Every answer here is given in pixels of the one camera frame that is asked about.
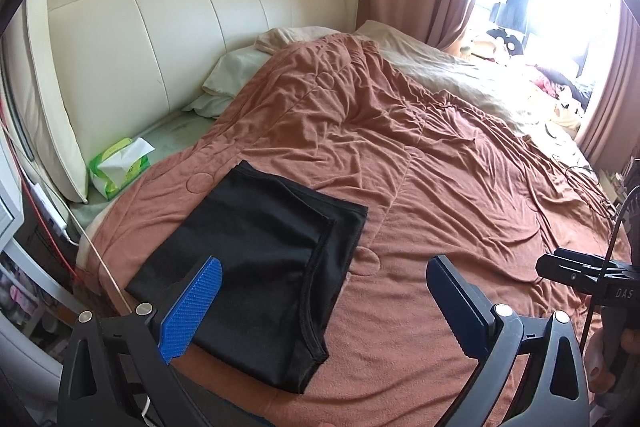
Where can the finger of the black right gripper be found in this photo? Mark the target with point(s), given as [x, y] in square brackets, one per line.
[585, 273]

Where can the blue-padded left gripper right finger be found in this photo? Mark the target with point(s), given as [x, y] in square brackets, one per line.
[552, 390]

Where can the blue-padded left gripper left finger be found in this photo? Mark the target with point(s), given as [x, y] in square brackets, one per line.
[110, 362]

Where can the black mesh garment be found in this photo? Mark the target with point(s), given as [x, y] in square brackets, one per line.
[284, 251]

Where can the person's right hand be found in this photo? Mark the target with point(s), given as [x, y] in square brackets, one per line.
[607, 356]

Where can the white bedside shelf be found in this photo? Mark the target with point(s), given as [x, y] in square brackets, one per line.
[30, 289]

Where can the rust orange blanket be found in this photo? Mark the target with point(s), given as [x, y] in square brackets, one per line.
[437, 175]

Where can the clutter pile by window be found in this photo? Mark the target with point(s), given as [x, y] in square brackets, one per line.
[505, 49]

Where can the green tissue pack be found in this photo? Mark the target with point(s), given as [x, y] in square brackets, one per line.
[115, 168]

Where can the pale green pillow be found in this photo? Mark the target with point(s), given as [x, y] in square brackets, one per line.
[230, 74]

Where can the cream leather headboard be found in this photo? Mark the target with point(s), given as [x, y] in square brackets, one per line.
[87, 73]

